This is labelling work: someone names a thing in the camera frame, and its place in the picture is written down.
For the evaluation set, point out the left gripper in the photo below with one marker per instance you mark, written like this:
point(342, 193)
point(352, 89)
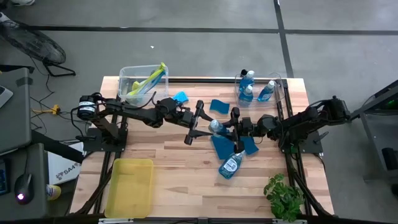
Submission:
point(195, 119)

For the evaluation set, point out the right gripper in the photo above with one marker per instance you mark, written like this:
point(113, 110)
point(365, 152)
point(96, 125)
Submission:
point(237, 137)

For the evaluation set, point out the blue dish brush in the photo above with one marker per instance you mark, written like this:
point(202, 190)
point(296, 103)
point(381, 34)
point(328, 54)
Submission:
point(143, 91)
point(149, 84)

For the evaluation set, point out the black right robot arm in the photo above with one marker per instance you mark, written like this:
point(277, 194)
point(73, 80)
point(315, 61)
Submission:
point(301, 123)

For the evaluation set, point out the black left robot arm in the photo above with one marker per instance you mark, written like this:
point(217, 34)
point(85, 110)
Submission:
point(133, 113)

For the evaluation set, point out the light blue sponge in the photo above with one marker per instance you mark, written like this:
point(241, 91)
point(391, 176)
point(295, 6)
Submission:
point(182, 97)

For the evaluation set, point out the low clear plastic tray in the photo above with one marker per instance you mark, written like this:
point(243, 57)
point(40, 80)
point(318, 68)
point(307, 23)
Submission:
point(276, 101)

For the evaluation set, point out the green potted plant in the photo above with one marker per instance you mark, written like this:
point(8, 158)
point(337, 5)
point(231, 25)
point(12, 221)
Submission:
point(284, 199)

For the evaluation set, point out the tall clear plastic bin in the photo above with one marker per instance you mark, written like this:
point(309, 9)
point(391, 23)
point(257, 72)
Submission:
point(127, 74)

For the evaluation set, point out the yellow plastic tray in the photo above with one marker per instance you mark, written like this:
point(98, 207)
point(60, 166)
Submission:
point(130, 186)

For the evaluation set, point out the grey metal cart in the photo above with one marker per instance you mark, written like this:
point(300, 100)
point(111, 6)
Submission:
point(373, 124)

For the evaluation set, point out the white cardboard box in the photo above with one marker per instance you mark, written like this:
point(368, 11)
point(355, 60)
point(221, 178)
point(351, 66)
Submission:
point(62, 168)

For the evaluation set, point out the yellow power plug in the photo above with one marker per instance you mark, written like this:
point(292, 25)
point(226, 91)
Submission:
point(56, 109)

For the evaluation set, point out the person's foot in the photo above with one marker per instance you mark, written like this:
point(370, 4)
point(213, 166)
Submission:
point(53, 192)
point(23, 2)

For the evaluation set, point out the grey desk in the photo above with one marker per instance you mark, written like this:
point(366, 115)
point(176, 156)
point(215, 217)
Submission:
point(15, 124)

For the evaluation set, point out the black floor fan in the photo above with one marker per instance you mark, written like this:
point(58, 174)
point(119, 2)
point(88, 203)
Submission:
point(34, 43)

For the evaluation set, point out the black computer mouse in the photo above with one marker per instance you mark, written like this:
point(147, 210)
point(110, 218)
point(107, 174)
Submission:
point(24, 186)

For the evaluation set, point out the grey laptop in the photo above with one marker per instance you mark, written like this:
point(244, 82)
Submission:
point(4, 95)

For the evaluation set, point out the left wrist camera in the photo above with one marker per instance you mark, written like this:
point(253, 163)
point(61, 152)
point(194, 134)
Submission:
point(187, 118)

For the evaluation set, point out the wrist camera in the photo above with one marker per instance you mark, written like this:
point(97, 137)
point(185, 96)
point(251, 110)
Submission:
point(187, 118)
point(248, 127)

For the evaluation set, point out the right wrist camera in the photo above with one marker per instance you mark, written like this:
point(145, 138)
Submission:
point(248, 127)

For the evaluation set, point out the black aluminium table frame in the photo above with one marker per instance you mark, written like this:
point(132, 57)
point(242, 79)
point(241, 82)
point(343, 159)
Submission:
point(202, 80)

